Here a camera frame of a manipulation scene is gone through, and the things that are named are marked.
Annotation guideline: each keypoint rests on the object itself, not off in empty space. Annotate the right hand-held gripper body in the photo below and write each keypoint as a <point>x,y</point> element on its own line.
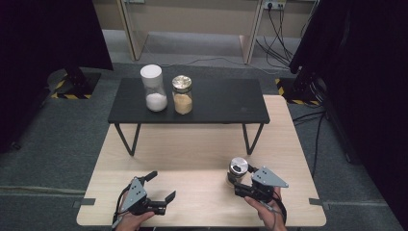
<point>267,179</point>

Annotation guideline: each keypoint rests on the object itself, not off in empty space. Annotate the black stand with striped tape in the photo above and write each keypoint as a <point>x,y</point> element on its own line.
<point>77,84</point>
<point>300,88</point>

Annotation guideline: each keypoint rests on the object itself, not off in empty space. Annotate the beige desk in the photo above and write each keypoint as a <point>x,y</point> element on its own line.
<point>192,16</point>

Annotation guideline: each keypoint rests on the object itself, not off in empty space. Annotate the black shelf with metal legs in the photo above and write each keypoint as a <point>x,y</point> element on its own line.
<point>224,99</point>

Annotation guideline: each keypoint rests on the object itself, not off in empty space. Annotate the black curtain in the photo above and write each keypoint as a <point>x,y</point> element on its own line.
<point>369,80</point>
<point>38,48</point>

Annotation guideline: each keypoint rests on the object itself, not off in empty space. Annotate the person's right hand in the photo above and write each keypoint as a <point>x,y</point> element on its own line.
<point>267,215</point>

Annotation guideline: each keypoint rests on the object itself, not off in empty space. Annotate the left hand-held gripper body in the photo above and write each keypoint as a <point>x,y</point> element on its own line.
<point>136,195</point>

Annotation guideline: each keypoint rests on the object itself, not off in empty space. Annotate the white-lidded jar of white powder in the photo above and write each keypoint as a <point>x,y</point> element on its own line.
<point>154,86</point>

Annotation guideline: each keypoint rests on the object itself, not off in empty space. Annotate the gold-lidded jar of tan powder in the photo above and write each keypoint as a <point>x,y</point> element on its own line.
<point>183,96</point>

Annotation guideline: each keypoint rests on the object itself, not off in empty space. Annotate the white power socket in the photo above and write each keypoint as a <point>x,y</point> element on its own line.
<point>275,4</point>

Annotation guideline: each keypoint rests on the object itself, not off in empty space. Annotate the silver-lidded shaker jar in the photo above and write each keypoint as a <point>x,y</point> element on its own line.
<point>238,168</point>

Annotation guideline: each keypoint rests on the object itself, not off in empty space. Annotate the grey tape piece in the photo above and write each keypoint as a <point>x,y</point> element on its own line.
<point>316,202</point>
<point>86,201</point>

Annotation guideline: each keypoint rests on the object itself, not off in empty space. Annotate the person's left hand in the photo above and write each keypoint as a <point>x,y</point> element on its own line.
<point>131,222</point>

